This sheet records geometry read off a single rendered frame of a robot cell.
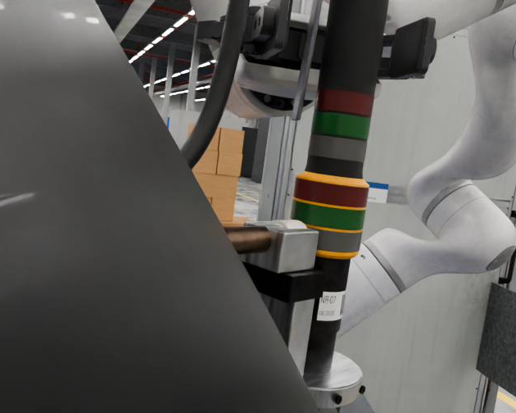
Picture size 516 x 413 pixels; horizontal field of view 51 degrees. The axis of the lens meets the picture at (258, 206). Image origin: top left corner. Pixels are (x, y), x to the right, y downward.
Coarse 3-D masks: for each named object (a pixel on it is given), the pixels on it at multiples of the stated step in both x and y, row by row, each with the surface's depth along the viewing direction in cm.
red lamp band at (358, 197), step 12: (300, 180) 31; (300, 192) 31; (312, 192) 31; (324, 192) 30; (336, 192) 30; (348, 192) 30; (360, 192) 31; (336, 204) 30; (348, 204) 30; (360, 204) 31
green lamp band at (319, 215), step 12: (300, 204) 31; (312, 204) 31; (300, 216) 31; (312, 216) 31; (324, 216) 30; (336, 216) 30; (348, 216) 31; (360, 216) 31; (336, 228) 30; (348, 228) 31; (360, 228) 31
